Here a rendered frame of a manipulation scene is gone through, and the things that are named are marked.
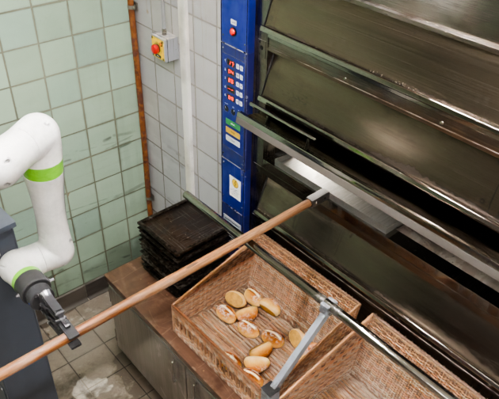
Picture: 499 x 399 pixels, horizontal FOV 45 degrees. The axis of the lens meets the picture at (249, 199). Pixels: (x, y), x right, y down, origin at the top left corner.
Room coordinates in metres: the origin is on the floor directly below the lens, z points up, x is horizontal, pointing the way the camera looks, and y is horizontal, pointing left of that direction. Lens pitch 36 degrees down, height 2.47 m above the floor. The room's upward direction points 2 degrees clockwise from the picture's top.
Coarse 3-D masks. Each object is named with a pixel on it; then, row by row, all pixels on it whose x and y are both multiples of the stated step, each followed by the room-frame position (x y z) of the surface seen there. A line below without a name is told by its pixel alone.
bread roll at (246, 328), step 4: (244, 320) 1.68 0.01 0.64; (248, 320) 1.68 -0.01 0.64; (240, 324) 1.66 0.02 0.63; (244, 324) 1.66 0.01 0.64; (248, 324) 1.65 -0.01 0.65; (252, 324) 1.65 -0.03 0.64; (240, 328) 1.65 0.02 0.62; (244, 328) 1.64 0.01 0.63; (248, 328) 1.64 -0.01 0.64; (252, 328) 1.64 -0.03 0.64; (256, 328) 1.64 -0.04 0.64; (240, 332) 1.64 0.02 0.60; (244, 332) 1.63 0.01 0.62; (248, 332) 1.63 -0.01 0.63; (252, 332) 1.62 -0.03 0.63; (256, 332) 1.63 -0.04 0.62; (248, 336) 1.62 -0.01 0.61; (252, 336) 1.62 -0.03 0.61; (256, 336) 1.62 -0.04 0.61
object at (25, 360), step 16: (304, 208) 1.69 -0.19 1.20; (272, 224) 1.59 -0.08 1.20; (240, 240) 1.51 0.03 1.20; (208, 256) 1.42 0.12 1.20; (176, 272) 1.35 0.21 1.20; (192, 272) 1.37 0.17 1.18; (160, 288) 1.29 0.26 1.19; (128, 304) 1.22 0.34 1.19; (96, 320) 1.16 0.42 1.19; (64, 336) 1.09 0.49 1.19; (32, 352) 1.04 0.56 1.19; (48, 352) 1.05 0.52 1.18; (0, 368) 0.99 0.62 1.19; (16, 368) 0.99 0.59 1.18
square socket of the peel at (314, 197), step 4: (324, 188) 1.79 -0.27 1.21; (316, 192) 1.77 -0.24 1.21; (320, 192) 1.77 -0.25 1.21; (324, 192) 1.77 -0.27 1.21; (328, 192) 1.77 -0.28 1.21; (308, 196) 1.74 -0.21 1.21; (312, 196) 1.74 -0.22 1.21; (316, 196) 1.74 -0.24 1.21; (320, 196) 1.74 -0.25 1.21; (324, 196) 1.76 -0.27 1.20; (328, 196) 1.77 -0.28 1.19; (312, 200) 1.72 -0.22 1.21; (316, 200) 1.73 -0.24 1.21; (320, 200) 1.74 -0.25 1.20; (324, 200) 1.76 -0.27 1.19; (312, 204) 1.72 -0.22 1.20; (316, 204) 1.73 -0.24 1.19
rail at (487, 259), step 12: (252, 120) 1.87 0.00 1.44; (276, 132) 1.79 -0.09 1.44; (288, 144) 1.73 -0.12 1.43; (312, 156) 1.65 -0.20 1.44; (336, 168) 1.58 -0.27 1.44; (348, 180) 1.54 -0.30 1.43; (360, 180) 1.52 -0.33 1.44; (372, 192) 1.47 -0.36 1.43; (396, 204) 1.40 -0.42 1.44; (408, 216) 1.37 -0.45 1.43; (420, 216) 1.35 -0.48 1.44; (432, 228) 1.31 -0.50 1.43; (456, 240) 1.25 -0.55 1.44; (468, 252) 1.22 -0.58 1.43; (480, 252) 1.20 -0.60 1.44; (492, 264) 1.17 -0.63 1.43
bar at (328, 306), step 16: (208, 208) 1.71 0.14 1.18; (224, 224) 1.62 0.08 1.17; (272, 256) 1.46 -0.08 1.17; (288, 272) 1.39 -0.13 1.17; (304, 288) 1.33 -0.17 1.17; (320, 304) 1.27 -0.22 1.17; (336, 304) 1.26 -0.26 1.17; (320, 320) 1.24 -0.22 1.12; (352, 320) 1.20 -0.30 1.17; (304, 336) 1.22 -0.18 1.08; (368, 336) 1.14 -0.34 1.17; (384, 352) 1.10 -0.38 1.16; (288, 368) 1.16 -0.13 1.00; (416, 368) 1.04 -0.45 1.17; (272, 384) 1.14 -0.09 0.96; (432, 384) 0.99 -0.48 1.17
